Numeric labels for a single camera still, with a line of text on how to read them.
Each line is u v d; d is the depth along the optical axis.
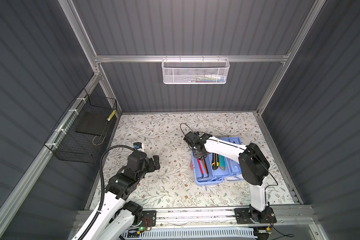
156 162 0.68
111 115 0.82
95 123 0.75
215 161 0.85
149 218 0.72
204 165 0.89
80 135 0.73
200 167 0.91
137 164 0.53
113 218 0.47
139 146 0.64
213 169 0.81
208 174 0.87
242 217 0.73
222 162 0.84
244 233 0.71
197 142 0.68
